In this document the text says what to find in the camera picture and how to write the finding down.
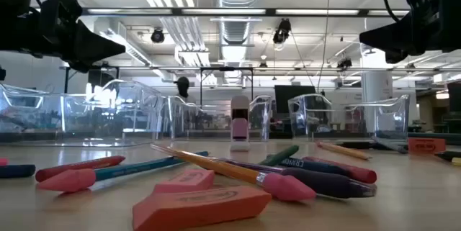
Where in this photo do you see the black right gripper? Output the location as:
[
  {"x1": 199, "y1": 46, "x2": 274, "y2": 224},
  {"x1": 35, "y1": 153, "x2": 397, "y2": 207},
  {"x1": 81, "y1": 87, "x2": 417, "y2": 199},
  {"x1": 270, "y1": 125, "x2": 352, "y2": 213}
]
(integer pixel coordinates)
[{"x1": 359, "y1": 0, "x2": 461, "y2": 65}]

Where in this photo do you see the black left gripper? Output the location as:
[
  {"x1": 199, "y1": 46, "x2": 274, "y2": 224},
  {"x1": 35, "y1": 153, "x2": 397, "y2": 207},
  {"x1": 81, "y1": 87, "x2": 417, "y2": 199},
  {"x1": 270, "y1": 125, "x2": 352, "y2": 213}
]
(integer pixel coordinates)
[{"x1": 0, "y1": 0, "x2": 126, "y2": 74}]

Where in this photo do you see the clear plastic bin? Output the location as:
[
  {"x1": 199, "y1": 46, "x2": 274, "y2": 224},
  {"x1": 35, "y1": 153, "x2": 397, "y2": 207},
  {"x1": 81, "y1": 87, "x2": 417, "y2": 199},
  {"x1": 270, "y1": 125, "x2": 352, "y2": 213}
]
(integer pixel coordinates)
[
  {"x1": 287, "y1": 93, "x2": 411, "y2": 142},
  {"x1": 60, "y1": 92, "x2": 169, "y2": 139},
  {"x1": 166, "y1": 94, "x2": 273, "y2": 142},
  {"x1": 0, "y1": 78, "x2": 165, "y2": 148}
]

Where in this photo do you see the grey crayon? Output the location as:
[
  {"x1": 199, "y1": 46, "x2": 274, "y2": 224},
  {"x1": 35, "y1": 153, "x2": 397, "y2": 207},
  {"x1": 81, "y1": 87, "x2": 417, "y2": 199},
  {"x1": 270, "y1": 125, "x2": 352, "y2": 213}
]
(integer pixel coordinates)
[{"x1": 370, "y1": 136, "x2": 409, "y2": 155}]

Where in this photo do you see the orange eraser black print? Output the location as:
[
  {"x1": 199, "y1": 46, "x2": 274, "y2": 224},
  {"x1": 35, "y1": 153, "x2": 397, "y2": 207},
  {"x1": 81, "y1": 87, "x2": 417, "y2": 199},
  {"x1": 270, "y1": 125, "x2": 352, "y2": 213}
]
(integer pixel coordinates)
[{"x1": 408, "y1": 137, "x2": 447, "y2": 154}]

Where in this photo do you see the black crayon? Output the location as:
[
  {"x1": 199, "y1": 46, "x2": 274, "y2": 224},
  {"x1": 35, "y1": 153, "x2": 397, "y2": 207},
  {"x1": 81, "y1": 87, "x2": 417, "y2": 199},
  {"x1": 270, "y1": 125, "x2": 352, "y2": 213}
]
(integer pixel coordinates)
[{"x1": 336, "y1": 140, "x2": 382, "y2": 150}]

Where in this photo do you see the red crayon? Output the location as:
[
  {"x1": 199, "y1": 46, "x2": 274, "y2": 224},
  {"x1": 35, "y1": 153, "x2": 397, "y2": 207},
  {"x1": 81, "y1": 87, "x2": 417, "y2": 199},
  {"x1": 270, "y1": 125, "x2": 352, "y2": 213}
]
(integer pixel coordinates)
[
  {"x1": 302, "y1": 155, "x2": 378, "y2": 184},
  {"x1": 35, "y1": 155, "x2": 127, "y2": 183}
]

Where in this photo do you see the pink marker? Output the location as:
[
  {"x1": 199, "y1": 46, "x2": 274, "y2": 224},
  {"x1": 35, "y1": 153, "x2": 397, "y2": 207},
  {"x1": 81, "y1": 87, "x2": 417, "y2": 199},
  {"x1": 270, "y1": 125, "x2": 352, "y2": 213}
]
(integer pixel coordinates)
[{"x1": 316, "y1": 141, "x2": 372, "y2": 161}]

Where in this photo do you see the black pen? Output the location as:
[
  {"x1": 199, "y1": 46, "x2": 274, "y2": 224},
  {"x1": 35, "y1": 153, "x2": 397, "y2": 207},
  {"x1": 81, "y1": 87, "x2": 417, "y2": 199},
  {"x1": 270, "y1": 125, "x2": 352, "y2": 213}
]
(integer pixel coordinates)
[{"x1": 434, "y1": 150, "x2": 461, "y2": 162}]

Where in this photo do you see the blue pencil pink cap eraser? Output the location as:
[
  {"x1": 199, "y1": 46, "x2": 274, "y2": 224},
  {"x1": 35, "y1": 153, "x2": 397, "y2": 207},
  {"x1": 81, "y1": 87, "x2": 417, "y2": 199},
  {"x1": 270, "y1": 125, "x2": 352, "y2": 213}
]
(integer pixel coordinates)
[{"x1": 37, "y1": 150, "x2": 210, "y2": 194}]

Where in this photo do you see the dark blue crayon edge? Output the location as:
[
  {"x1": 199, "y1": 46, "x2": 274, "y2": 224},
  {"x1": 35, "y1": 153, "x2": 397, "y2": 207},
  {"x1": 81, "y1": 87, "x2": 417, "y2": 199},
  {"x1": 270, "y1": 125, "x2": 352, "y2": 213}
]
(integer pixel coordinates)
[{"x1": 0, "y1": 164, "x2": 37, "y2": 179}]

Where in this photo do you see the green crayon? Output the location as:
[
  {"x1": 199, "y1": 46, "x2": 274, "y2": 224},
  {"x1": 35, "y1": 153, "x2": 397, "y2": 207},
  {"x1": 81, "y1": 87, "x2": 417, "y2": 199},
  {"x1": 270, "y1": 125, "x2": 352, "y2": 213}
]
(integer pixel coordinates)
[{"x1": 258, "y1": 145, "x2": 300, "y2": 167}]

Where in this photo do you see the small pink wedge eraser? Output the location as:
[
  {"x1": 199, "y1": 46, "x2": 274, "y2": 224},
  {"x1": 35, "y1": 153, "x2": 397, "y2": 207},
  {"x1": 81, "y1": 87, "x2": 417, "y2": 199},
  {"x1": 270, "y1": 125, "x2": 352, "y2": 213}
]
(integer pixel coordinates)
[{"x1": 153, "y1": 168, "x2": 216, "y2": 194}]

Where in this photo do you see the yellow pencil pink cap eraser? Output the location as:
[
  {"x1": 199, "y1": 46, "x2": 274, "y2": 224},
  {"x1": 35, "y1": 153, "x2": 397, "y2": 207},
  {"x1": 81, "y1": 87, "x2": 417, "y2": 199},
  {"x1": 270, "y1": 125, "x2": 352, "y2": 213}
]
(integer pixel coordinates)
[{"x1": 150, "y1": 143, "x2": 318, "y2": 202}]

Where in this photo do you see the large pink wedge eraser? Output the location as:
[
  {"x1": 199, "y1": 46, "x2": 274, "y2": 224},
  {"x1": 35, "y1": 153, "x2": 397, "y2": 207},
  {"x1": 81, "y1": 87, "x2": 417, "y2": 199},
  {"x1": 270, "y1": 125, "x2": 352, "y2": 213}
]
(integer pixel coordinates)
[{"x1": 132, "y1": 186, "x2": 273, "y2": 231}]

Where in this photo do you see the white column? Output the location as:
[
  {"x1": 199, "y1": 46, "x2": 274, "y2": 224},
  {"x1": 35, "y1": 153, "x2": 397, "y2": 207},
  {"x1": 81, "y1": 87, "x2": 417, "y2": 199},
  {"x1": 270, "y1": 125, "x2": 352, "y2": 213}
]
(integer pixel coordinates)
[{"x1": 361, "y1": 49, "x2": 394, "y2": 135}]

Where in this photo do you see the black monitor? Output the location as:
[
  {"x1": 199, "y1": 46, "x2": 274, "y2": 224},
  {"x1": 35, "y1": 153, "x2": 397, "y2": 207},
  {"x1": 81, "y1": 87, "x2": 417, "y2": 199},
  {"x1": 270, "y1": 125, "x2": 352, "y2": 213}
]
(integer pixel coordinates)
[
  {"x1": 274, "y1": 85, "x2": 317, "y2": 114},
  {"x1": 447, "y1": 81, "x2": 461, "y2": 114}
]

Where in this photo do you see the overhead light bar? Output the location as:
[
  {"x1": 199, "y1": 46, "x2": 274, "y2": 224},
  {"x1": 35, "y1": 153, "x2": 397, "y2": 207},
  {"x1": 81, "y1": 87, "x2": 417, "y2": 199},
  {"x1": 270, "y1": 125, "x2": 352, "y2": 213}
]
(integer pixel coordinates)
[{"x1": 81, "y1": 6, "x2": 411, "y2": 18}]

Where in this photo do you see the person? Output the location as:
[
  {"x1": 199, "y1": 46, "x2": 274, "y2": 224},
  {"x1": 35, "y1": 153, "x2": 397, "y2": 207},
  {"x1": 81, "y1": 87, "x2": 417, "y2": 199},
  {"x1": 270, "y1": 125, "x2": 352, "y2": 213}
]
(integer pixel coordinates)
[{"x1": 175, "y1": 76, "x2": 191, "y2": 99}]

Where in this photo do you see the black frame stand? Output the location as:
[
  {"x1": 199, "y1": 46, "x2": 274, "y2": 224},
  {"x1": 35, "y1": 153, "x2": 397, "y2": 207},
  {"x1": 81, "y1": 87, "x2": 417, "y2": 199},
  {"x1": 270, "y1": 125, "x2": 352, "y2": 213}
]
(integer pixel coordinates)
[
  {"x1": 200, "y1": 66, "x2": 254, "y2": 107},
  {"x1": 63, "y1": 65, "x2": 120, "y2": 94}
]

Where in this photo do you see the hanging ceiling cable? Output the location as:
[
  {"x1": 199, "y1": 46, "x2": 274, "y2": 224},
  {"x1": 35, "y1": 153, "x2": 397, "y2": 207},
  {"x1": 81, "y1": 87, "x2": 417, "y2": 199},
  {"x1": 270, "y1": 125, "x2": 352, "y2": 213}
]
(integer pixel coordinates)
[{"x1": 316, "y1": 0, "x2": 331, "y2": 94}]

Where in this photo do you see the silver ceiling duct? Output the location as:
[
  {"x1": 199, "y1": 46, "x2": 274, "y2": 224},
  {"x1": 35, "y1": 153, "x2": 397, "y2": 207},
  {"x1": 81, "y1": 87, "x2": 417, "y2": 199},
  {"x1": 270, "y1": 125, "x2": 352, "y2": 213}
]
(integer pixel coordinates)
[{"x1": 212, "y1": 0, "x2": 264, "y2": 47}]

